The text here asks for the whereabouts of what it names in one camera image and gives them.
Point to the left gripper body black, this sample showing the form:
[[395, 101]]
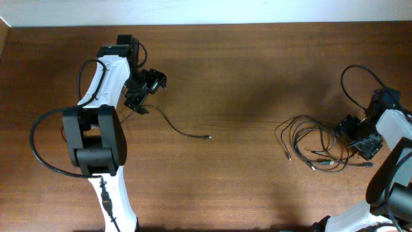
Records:
[[138, 89]]

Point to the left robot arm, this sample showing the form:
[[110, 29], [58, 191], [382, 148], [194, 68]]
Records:
[[95, 138]]

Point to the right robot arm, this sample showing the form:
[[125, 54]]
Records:
[[387, 204]]

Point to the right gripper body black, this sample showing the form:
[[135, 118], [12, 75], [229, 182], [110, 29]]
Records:
[[362, 136]]

